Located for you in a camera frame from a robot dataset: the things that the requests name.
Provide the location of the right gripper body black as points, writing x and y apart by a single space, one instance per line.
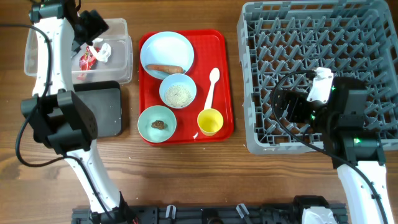
301 111

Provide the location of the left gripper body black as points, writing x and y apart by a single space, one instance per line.
89 30

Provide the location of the white napkin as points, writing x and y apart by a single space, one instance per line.
103 54

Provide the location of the red strawberry wrapper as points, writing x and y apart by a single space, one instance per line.
86 61

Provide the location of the yellow plastic cup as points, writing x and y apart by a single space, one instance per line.
210 121

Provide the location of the light blue bowl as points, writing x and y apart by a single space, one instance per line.
178 91

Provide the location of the green small bowl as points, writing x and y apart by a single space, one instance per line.
151 114

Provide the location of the brown food scrap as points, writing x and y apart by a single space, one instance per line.
159 124

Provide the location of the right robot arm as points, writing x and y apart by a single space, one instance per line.
334 107

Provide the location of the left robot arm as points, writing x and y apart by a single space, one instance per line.
60 120

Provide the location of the black waste tray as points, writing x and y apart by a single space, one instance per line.
104 100

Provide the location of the grey dishwasher rack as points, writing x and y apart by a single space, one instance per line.
354 39

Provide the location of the clear plastic bin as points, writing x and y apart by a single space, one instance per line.
118 46

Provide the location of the large light blue plate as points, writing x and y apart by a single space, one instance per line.
166 49

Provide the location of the white plastic spoon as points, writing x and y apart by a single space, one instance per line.
214 77

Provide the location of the red serving tray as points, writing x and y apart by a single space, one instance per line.
209 52

